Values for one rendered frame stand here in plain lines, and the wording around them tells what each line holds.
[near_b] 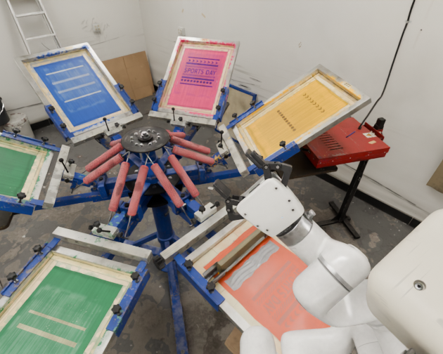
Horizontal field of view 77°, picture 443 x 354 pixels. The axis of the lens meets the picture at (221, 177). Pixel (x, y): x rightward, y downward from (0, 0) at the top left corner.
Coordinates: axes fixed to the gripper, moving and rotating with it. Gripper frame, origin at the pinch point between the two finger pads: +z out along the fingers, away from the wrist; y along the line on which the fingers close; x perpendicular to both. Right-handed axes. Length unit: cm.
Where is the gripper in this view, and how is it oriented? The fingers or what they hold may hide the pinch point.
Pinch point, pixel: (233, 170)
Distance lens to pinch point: 54.9
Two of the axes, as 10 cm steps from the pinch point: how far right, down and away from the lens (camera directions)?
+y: -6.6, 6.4, 3.9
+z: -7.2, -6.8, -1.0
